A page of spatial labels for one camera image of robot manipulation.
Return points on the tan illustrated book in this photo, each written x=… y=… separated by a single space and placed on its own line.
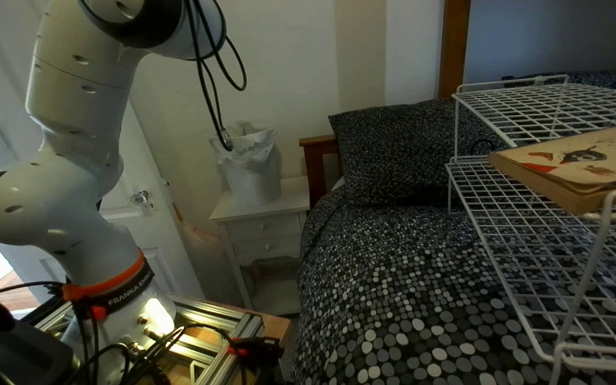
x=587 y=167

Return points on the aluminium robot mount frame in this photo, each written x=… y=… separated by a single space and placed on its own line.
x=215 y=335

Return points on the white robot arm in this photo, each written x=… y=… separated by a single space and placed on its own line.
x=74 y=193

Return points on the wooden base board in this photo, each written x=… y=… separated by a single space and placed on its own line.
x=276 y=327

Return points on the black white dotted bedspread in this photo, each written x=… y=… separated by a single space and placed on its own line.
x=395 y=299

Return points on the wooden bunk bed frame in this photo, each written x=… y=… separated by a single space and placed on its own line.
x=454 y=49

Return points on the white panel door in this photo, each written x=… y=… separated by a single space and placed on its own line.
x=159 y=235

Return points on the white plastic bag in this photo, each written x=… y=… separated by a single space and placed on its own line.
x=251 y=163

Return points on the dotted dark pillow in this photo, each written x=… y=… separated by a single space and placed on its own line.
x=395 y=153

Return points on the black box device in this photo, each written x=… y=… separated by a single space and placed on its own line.
x=9 y=350

